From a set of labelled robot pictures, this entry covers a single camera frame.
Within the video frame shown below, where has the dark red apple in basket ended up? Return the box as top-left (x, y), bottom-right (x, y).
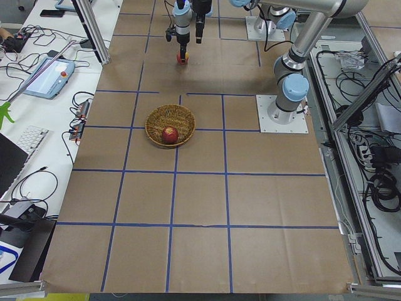
top-left (162, 126), bottom-right (179, 144)

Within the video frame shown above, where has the orange usb hub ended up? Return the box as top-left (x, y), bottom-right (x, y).
top-left (69, 122), bottom-right (85, 142)
top-left (75, 100), bottom-right (90, 119)

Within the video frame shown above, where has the black laptop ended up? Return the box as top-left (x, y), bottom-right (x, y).
top-left (0, 134), bottom-right (28, 196)

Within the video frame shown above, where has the aluminium frame post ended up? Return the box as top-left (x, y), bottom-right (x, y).
top-left (72, 0), bottom-right (110, 65)

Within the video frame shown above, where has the black cable bundle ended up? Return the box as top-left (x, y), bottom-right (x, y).
top-left (363, 169), bottom-right (401, 214)

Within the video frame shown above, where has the white keyboard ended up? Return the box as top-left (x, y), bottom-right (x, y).
top-left (16, 125), bottom-right (49, 159)

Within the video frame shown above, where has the orange usb hub upper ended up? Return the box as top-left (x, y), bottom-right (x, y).
top-left (75, 100), bottom-right (90, 119)

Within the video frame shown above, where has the black box lower left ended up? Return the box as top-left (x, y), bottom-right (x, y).
top-left (9, 219), bottom-right (56, 282)

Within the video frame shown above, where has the grey dock adapter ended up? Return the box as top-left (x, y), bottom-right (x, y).
top-left (3, 201), bottom-right (46, 221)

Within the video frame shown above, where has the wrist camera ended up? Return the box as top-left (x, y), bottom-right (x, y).
top-left (165, 26), bottom-right (176, 42)

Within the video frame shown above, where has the woven wicker basket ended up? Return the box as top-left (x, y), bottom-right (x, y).
top-left (145, 104), bottom-right (195, 149)

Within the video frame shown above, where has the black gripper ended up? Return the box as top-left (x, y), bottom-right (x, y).
top-left (177, 14), bottom-right (205, 57)
top-left (192, 0), bottom-right (212, 16)

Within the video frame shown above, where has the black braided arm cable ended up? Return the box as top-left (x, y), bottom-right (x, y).
top-left (250, 0), bottom-right (297, 53)

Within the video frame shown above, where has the green hand pointer stick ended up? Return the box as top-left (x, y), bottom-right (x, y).
top-left (1, 40), bottom-right (77, 125)

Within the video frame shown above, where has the orange usb hub lower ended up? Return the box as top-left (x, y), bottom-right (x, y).
top-left (69, 122), bottom-right (85, 142)

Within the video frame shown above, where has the white power strip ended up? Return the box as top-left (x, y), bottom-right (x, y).
top-left (357, 141), bottom-right (374, 172)

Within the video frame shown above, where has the red yellow apple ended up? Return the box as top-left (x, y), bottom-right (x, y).
top-left (176, 52), bottom-right (189, 65)

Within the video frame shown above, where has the black smartphone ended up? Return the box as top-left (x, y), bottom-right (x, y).
top-left (40, 9), bottom-right (65, 18)

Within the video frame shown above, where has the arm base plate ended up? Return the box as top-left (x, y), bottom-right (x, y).
top-left (256, 95), bottom-right (308, 134)
top-left (245, 16), bottom-right (294, 42)

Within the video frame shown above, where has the teach pendant tablet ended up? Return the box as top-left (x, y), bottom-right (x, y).
top-left (23, 58), bottom-right (75, 99)

